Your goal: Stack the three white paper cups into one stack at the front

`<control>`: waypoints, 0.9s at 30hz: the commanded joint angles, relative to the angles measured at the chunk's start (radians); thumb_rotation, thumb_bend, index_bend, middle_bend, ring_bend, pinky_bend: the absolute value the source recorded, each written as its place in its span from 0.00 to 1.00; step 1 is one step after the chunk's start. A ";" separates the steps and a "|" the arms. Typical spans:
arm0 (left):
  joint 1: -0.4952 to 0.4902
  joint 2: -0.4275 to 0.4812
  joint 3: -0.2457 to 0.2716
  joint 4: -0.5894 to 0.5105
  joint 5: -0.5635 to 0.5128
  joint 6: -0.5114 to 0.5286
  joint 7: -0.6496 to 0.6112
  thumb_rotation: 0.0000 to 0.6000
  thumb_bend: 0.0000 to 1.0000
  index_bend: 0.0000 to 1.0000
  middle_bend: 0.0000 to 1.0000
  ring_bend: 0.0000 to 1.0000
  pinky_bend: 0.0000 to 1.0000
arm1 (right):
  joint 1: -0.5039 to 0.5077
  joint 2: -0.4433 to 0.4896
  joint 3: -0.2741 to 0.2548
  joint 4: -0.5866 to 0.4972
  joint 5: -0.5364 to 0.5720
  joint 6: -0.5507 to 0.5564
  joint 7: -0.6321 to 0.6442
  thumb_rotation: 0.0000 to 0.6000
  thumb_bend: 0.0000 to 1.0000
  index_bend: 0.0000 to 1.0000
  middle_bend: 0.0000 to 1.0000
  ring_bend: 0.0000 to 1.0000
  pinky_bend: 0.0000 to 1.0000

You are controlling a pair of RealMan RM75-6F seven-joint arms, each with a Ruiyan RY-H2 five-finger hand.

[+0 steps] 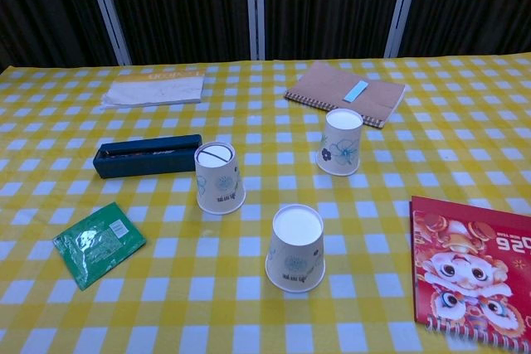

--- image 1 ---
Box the paper cup with line mark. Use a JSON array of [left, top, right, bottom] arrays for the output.
[[193, 141, 246, 216]]

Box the paper cup with large flower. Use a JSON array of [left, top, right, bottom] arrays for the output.
[[315, 108, 363, 177]]

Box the brown spiral notebook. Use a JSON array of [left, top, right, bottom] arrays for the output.
[[284, 60, 407, 129]]

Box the plain white paper cup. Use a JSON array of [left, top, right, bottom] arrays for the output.
[[265, 203, 327, 293]]

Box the yellow white checked tablecloth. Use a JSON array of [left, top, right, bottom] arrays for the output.
[[0, 55, 531, 354]]

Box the dark blue long box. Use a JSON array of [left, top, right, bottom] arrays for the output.
[[91, 133, 203, 181]]

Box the white notepad with orange header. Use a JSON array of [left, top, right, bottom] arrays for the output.
[[101, 68, 207, 109]]

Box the dark pleated curtain panel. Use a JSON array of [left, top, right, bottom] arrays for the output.
[[0, 0, 121, 69], [400, 0, 531, 59], [101, 0, 252, 65], [263, 0, 406, 61]]

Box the green foil packet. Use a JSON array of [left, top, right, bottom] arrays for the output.
[[52, 201, 148, 291]]

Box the red cartoon spiral calendar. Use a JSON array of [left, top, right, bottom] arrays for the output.
[[408, 195, 531, 349]]

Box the white metal frame post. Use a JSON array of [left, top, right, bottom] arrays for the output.
[[245, 0, 266, 61], [81, 0, 133, 66], [384, 0, 424, 59]]

